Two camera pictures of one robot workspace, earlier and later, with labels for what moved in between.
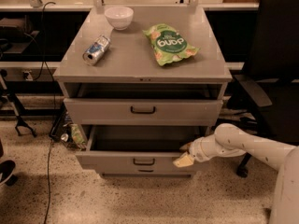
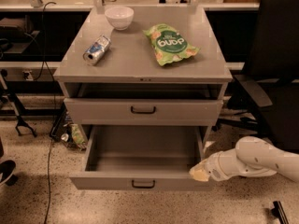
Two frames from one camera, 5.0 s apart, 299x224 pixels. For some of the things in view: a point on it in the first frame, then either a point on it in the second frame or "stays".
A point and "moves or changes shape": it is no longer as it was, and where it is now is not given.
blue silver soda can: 92,54 stays
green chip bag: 168,46 stays
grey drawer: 133,147 moves or changes shape
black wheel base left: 7,168 stays
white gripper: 196,149 to 214,168
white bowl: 120,17 stays
